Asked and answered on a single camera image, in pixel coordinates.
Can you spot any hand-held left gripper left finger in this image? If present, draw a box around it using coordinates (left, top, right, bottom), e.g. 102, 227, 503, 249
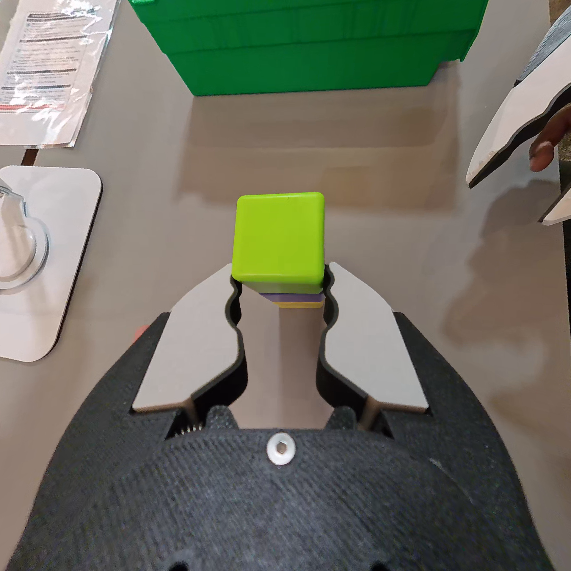
131, 262, 249, 424

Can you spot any laminated paper sheet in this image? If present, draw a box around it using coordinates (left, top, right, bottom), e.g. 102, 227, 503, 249
0, 0, 121, 148

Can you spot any purple cube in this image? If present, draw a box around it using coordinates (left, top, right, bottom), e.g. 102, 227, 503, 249
259, 292, 324, 303

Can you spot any person's right hand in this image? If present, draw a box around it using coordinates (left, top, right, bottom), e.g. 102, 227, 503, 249
528, 105, 571, 172

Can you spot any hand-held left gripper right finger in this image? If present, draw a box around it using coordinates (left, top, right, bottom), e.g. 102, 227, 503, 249
317, 262, 430, 430

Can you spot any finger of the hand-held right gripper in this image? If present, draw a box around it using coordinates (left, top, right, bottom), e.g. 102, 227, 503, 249
465, 48, 571, 190
537, 183, 571, 226

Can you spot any green plastic bin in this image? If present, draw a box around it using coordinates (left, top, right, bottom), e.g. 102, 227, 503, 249
127, 0, 490, 96

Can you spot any white document stand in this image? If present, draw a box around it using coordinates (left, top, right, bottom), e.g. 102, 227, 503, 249
0, 165, 103, 363

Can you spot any lime green cube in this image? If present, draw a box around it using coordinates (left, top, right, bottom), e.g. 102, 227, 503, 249
232, 192, 325, 295

